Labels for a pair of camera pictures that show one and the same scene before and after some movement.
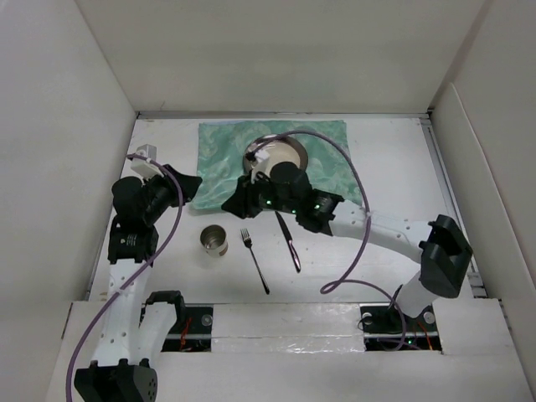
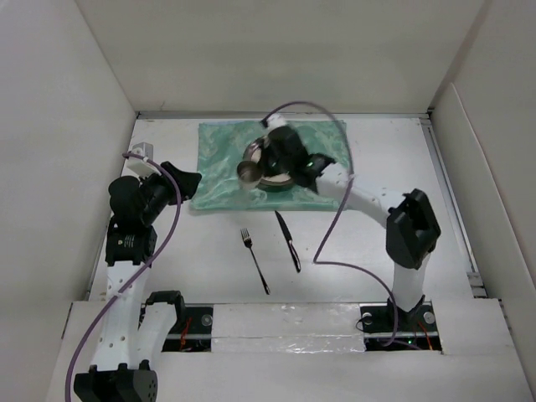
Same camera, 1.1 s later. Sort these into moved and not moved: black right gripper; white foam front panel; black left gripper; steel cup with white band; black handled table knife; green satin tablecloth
Moved: steel cup with white band; black right gripper
Not moved: black left gripper; green satin tablecloth; white foam front panel; black handled table knife
